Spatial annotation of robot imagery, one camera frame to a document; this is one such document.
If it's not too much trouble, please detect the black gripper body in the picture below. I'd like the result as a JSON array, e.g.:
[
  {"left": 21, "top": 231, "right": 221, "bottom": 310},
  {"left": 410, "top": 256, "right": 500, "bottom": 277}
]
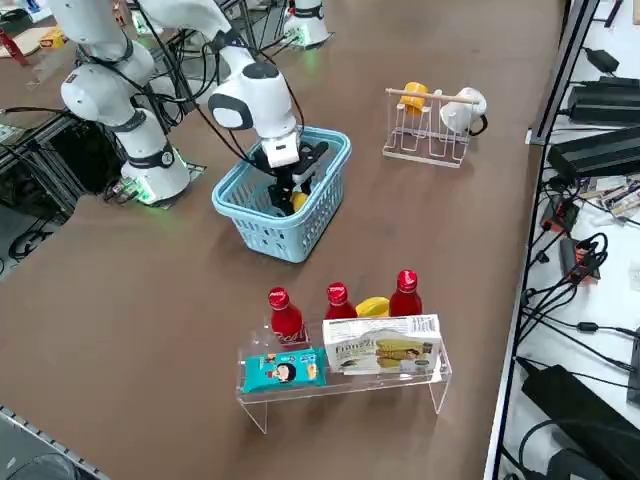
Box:
[{"left": 249, "top": 141, "right": 331, "bottom": 187}]

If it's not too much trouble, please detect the red drink bottle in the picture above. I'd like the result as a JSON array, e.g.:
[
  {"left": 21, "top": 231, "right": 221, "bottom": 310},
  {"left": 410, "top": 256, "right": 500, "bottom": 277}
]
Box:
[
  {"left": 388, "top": 269, "right": 424, "bottom": 318},
  {"left": 325, "top": 282, "right": 359, "bottom": 321},
  {"left": 268, "top": 286, "right": 307, "bottom": 347}
]

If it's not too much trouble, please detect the blue plastic basket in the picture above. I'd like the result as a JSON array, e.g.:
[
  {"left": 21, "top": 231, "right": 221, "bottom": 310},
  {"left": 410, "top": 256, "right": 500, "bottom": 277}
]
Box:
[{"left": 211, "top": 126, "right": 353, "bottom": 265}]

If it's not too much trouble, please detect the yellow star fruit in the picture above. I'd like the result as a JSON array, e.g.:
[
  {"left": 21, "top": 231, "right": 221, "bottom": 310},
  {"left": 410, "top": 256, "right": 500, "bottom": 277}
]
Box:
[{"left": 354, "top": 296, "right": 391, "bottom": 319}]

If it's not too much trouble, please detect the clear acrylic rack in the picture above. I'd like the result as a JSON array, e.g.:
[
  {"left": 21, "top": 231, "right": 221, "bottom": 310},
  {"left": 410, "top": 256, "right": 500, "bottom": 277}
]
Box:
[{"left": 234, "top": 312, "right": 454, "bottom": 435}]

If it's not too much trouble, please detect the yellow cup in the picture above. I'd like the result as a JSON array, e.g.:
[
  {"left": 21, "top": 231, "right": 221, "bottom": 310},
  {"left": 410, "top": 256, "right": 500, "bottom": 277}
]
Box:
[{"left": 398, "top": 81, "right": 430, "bottom": 118}]

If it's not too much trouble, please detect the white cup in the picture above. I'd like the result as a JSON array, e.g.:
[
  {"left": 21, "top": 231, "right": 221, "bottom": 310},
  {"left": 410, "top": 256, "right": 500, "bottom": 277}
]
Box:
[{"left": 439, "top": 87, "right": 489, "bottom": 137}]

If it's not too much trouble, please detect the teal snack packet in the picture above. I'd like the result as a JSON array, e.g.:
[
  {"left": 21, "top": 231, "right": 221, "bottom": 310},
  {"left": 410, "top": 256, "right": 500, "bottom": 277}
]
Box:
[{"left": 241, "top": 348, "right": 328, "bottom": 394}]

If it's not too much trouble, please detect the white biscuit box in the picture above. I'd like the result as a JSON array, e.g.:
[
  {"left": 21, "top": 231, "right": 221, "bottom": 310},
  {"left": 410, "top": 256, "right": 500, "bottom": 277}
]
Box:
[{"left": 321, "top": 313, "right": 444, "bottom": 377}]

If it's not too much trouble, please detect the orange black device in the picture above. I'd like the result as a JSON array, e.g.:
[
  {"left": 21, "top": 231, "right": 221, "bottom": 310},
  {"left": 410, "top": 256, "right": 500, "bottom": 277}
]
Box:
[
  {"left": 558, "top": 237, "right": 601, "bottom": 284},
  {"left": 542, "top": 195, "right": 581, "bottom": 234}
]

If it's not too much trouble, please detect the yellow cardboard box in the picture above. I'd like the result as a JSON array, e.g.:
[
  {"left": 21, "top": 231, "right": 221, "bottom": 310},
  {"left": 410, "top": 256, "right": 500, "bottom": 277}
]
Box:
[{"left": 38, "top": 27, "right": 66, "bottom": 50}]

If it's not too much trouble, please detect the small black power adapter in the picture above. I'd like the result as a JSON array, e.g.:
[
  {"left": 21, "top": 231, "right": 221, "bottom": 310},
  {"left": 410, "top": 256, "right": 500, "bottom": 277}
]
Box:
[{"left": 583, "top": 47, "right": 621, "bottom": 74}]

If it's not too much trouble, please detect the large black power brick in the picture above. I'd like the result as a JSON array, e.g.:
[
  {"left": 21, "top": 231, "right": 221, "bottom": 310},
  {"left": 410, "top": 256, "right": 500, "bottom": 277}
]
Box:
[{"left": 521, "top": 363, "right": 640, "bottom": 480}]

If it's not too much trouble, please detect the white wire cup rack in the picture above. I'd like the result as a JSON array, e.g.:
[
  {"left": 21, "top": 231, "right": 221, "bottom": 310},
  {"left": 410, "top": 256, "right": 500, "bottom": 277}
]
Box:
[{"left": 382, "top": 87, "right": 489, "bottom": 170}]

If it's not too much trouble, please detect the aluminium camera post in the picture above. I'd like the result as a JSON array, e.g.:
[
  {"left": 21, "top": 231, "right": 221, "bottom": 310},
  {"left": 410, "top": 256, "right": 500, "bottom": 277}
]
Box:
[{"left": 524, "top": 0, "right": 601, "bottom": 146}]

